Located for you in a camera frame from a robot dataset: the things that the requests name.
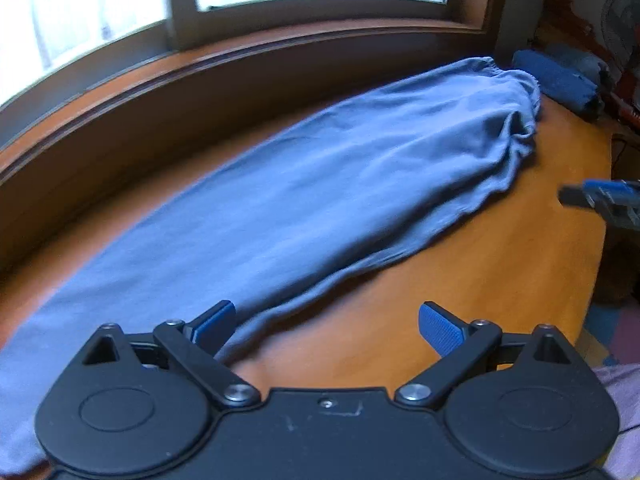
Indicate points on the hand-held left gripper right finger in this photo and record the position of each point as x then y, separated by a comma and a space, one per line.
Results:
440, 330

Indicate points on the lilac cloth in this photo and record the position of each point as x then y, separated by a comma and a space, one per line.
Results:
625, 395

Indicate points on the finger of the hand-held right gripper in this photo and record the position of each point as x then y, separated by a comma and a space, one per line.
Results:
610, 187

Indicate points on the wooden window frame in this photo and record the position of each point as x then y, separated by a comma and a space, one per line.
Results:
150, 100

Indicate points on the grey blue rolled garment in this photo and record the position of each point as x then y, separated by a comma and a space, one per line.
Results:
585, 62

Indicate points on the patchwork floor mat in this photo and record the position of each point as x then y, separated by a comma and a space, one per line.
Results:
610, 330

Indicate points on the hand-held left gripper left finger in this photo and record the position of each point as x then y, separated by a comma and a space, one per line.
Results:
215, 322

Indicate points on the dark blue rolled garment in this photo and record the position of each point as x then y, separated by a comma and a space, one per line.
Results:
555, 82

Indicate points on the glass window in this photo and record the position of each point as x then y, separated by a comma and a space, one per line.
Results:
100, 15

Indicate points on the electric fan red base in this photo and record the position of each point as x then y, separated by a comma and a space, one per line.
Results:
622, 15

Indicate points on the blue pants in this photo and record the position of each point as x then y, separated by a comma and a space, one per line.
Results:
300, 185

